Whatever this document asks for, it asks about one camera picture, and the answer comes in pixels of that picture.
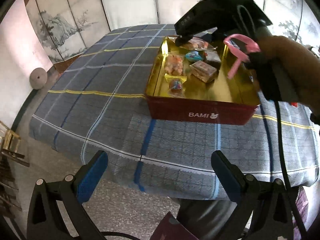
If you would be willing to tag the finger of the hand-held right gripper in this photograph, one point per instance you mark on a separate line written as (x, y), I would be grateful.
(200, 17)
(182, 40)

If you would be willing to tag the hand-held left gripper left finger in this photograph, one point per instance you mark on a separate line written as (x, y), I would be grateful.
(91, 178)

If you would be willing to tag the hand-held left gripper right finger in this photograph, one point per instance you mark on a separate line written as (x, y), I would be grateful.
(226, 177)

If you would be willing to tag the clear packet of orange snacks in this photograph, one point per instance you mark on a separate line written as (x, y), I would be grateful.
(197, 43)

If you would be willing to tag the blue snack packet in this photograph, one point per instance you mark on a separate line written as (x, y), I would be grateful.
(193, 55)

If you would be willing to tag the orange puffed snack packet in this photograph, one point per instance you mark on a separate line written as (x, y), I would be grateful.
(174, 65)

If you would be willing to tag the peanut brittle bar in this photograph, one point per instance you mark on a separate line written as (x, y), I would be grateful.
(203, 71)

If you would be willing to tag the colourful candy packet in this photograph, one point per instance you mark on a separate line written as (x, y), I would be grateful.
(176, 85)

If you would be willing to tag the red tin box gold inside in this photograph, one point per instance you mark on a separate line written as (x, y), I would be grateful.
(220, 92)

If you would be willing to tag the red snack packet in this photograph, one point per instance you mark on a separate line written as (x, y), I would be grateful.
(295, 104)

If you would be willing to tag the person's right forearm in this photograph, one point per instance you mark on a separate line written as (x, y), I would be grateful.
(295, 67)

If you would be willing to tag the person's grey trouser leg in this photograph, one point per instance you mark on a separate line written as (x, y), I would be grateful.
(200, 217)

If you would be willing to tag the purple patterned clothing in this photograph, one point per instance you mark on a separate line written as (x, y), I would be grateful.
(170, 228)

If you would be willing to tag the small wooden stool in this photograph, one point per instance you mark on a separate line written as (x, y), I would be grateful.
(11, 142)

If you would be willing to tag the painted folding screen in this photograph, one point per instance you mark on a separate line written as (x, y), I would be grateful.
(75, 10)

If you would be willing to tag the round grey stone disc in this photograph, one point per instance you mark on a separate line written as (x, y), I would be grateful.
(38, 78)

